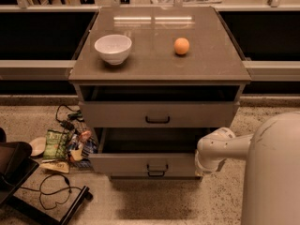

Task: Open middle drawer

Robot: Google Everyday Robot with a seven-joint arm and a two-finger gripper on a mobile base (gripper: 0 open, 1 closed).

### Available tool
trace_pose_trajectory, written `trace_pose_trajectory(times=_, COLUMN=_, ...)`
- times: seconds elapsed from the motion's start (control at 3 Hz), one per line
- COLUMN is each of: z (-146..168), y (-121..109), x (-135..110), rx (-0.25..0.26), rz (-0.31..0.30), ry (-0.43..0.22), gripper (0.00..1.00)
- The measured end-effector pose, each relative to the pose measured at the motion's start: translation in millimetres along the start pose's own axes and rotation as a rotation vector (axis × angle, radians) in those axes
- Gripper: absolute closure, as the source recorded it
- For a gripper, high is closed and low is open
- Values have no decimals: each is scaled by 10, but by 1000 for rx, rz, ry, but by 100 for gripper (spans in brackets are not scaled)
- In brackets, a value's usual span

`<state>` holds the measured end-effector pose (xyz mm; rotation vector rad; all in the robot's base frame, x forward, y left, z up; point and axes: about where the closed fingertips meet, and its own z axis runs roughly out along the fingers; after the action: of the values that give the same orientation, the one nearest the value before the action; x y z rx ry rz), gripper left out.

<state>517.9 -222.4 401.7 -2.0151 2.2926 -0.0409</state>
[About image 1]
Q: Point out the yellow snack bag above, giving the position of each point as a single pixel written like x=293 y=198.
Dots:
x=58 y=166

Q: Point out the white ceramic bowl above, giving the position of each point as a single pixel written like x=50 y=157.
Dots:
x=113 y=49

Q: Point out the green chip bag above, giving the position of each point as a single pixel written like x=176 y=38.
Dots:
x=55 y=148

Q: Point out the grey bottom drawer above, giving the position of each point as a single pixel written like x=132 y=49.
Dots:
x=154 y=175

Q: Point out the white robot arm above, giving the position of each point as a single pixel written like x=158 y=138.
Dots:
x=271 y=193

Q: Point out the grey drawer cabinet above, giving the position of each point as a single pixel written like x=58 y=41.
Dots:
x=211 y=59

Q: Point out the black chair base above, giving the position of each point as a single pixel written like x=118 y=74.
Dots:
x=16 y=167

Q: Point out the grey top drawer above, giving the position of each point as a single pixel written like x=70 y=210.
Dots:
x=159 y=106

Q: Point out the orange fruit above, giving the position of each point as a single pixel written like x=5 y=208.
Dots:
x=181 y=46

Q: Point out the white paper plate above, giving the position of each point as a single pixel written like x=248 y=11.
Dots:
x=38 y=146

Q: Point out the grey drawer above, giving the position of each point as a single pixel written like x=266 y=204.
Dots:
x=130 y=150
x=159 y=106
x=154 y=175

